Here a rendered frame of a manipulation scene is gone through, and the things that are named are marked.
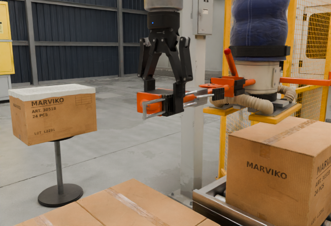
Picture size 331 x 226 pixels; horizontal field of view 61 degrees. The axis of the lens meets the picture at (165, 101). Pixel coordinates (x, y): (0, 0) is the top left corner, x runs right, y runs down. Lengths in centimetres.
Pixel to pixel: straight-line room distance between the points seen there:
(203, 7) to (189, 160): 130
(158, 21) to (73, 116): 196
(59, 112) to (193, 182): 130
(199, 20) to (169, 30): 164
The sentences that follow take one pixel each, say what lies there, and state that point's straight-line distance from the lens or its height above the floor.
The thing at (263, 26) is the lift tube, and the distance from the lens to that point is 109.
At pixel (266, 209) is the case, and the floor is 64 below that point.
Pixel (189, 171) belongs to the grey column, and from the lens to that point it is 259.
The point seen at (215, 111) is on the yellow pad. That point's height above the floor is 113.
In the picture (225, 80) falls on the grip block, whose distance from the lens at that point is 92.
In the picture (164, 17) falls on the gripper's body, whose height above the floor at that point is 143.
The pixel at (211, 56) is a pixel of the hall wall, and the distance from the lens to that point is 1222.
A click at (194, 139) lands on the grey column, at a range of 246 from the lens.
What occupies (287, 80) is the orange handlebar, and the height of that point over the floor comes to 124.
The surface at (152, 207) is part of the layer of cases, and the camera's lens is 157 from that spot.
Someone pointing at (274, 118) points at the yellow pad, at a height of 113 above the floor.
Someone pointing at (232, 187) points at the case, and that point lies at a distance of 151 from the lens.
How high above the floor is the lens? 137
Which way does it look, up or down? 11 degrees down
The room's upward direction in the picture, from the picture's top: straight up
